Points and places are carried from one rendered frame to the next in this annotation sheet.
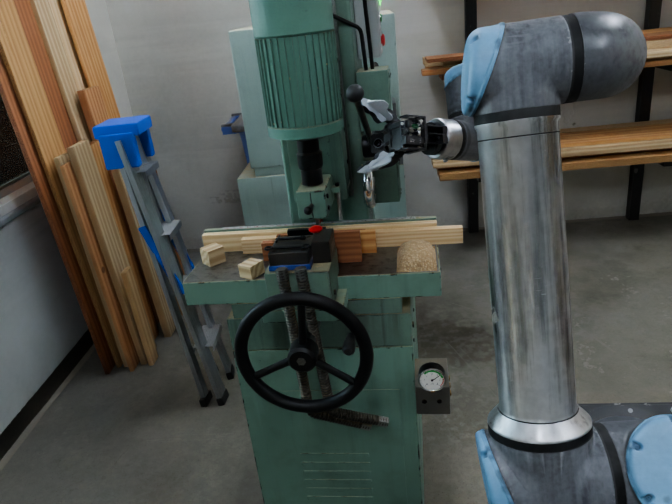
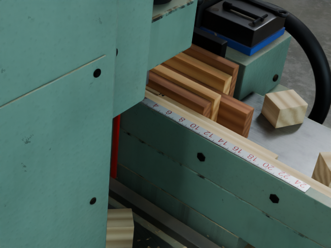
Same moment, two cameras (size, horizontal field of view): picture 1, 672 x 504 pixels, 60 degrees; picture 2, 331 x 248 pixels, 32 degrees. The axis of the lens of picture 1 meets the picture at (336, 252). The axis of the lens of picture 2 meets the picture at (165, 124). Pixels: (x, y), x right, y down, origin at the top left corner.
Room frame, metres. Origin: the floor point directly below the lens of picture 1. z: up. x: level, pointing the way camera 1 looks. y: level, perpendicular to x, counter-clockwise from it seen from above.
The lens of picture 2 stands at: (1.93, 0.34, 1.37)
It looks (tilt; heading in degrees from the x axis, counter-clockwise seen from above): 37 degrees down; 205
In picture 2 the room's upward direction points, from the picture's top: 7 degrees clockwise
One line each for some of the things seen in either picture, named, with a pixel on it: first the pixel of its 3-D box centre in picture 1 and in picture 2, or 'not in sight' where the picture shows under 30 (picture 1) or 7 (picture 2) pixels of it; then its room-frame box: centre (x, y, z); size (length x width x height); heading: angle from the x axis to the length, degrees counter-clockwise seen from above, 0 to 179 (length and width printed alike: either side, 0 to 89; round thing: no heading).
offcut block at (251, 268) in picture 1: (251, 268); (283, 108); (1.25, 0.20, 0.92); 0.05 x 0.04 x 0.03; 142
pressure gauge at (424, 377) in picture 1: (431, 379); not in sight; (1.11, -0.19, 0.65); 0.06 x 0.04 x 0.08; 81
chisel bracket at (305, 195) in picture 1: (317, 198); (136, 35); (1.38, 0.03, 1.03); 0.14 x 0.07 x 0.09; 171
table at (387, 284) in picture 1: (312, 278); (190, 103); (1.26, 0.06, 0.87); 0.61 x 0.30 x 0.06; 81
